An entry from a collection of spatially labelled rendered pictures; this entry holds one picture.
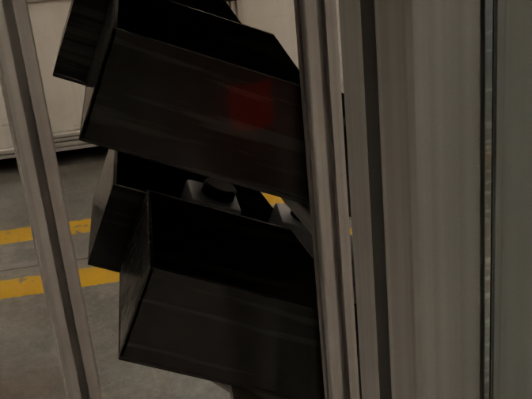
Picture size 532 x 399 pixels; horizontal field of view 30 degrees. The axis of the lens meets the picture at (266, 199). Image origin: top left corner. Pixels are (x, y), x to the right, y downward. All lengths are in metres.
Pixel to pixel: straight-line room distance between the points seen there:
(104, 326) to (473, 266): 3.16
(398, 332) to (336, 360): 0.49
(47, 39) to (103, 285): 1.37
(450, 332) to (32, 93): 0.40
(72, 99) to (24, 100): 4.03
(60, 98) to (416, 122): 4.44
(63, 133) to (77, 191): 0.36
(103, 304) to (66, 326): 2.84
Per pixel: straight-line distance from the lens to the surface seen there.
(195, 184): 0.87
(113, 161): 0.84
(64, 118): 4.61
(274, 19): 4.55
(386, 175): 0.17
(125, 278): 0.76
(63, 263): 0.59
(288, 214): 0.88
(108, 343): 3.23
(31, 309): 3.51
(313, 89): 0.59
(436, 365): 0.18
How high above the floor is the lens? 1.67
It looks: 24 degrees down
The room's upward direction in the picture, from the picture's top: 6 degrees counter-clockwise
